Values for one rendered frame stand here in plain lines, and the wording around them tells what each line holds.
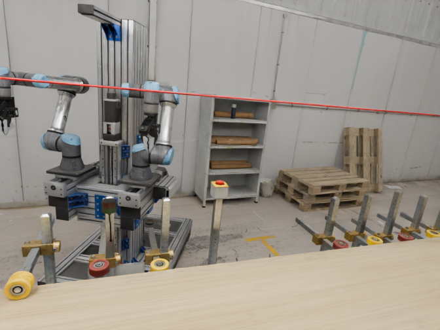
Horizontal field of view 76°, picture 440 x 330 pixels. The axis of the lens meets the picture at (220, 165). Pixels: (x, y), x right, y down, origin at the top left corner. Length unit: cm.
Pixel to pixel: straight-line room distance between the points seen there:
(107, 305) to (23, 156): 310
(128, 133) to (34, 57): 206
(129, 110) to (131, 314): 134
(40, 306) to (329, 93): 490
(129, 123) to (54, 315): 128
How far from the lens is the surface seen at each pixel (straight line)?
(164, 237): 143
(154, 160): 186
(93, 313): 117
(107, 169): 213
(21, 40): 394
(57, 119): 223
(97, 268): 135
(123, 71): 206
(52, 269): 151
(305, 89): 498
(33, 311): 123
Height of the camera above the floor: 169
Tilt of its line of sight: 16 degrees down
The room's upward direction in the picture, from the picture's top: 6 degrees clockwise
